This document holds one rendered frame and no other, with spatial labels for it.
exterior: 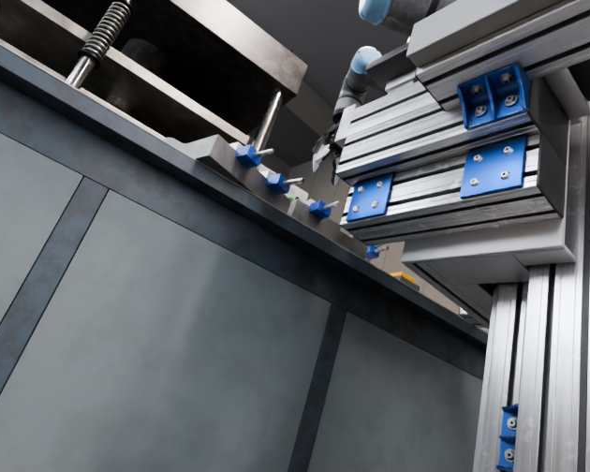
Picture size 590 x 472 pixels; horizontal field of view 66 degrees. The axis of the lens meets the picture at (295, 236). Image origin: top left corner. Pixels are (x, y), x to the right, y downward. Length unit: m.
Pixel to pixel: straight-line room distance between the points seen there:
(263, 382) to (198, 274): 0.28
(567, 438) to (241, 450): 0.62
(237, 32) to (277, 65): 0.23
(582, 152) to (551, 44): 0.24
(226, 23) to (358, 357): 1.60
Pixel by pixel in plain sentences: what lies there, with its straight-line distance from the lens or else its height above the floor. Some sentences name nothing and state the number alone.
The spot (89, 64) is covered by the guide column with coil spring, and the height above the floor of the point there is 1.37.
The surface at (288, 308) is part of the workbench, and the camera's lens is 1.08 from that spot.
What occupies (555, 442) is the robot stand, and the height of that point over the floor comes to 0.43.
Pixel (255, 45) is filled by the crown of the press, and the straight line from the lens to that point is 2.29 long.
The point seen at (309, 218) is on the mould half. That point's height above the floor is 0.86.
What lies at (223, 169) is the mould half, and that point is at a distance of 0.98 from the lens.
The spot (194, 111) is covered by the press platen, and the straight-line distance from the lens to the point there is 2.13.
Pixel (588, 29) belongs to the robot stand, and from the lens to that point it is 0.69.
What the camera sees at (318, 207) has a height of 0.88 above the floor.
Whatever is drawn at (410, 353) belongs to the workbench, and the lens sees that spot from 1.34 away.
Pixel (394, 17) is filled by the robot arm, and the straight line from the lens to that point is 1.03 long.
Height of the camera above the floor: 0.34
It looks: 23 degrees up
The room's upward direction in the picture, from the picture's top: 18 degrees clockwise
